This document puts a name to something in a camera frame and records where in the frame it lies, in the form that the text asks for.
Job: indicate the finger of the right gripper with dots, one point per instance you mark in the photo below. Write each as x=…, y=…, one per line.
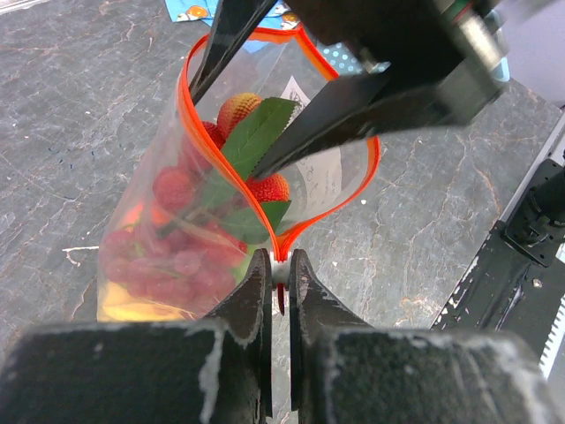
x=226, y=37
x=351, y=108

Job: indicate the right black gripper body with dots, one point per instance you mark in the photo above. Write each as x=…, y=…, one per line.
x=426, y=63

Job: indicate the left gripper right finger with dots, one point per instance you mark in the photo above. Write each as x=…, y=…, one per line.
x=343, y=370

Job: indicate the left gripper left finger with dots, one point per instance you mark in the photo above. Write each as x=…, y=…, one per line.
x=214, y=370

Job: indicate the yellow pear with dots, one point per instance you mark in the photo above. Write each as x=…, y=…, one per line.
x=115, y=304

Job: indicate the clear zip bag orange zipper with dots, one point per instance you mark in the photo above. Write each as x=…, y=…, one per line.
x=272, y=63

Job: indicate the orange peach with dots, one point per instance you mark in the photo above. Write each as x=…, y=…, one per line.
x=144, y=212

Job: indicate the blue patterned cloth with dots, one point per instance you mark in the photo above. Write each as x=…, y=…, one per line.
x=279, y=16

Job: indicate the light blue plastic basket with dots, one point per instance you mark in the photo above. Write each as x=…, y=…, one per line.
x=344, y=62

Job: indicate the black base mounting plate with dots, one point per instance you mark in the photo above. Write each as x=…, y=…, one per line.
x=505, y=289

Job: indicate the light blue cable duct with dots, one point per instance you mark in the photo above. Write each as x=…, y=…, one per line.
x=551, y=352

